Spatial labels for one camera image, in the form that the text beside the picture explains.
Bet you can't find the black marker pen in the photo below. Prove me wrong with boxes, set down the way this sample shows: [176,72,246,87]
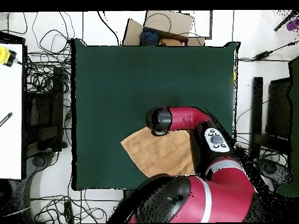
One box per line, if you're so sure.
[0,112,13,128]

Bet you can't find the black upright bar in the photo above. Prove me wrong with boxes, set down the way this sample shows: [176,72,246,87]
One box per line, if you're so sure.
[249,76,264,159]

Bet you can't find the white side table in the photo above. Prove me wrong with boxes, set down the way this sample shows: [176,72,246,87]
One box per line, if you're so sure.
[0,43,23,180]

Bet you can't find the tan terry towel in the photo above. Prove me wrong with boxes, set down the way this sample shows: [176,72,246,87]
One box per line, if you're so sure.
[120,127,196,179]

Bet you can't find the black power adapter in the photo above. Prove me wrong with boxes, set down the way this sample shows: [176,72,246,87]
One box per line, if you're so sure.
[253,50,270,60]

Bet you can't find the brown cardboard box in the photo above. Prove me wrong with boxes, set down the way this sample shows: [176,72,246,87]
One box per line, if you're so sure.
[123,10,206,47]

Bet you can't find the green cloth covered table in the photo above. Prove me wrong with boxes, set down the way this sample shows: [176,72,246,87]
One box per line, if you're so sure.
[276,55,299,197]

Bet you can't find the dark blue garment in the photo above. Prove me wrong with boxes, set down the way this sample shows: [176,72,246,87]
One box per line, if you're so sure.
[139,27,161,47]

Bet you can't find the purple round object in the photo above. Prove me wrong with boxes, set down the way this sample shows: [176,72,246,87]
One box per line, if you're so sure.
[286,19,299,32]

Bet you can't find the yellow and black tool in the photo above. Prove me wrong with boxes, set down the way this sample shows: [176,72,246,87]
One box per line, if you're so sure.
[0,45,18,68]

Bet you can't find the dark green table cloth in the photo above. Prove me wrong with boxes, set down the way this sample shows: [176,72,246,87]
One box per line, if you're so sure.
[71,38,241,191]

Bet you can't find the orange garment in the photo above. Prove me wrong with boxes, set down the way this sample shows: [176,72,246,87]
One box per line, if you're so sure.
[159,37,183,47]

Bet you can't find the black equipment rack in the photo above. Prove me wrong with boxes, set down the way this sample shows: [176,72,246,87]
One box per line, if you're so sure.
[25,67,68,152]

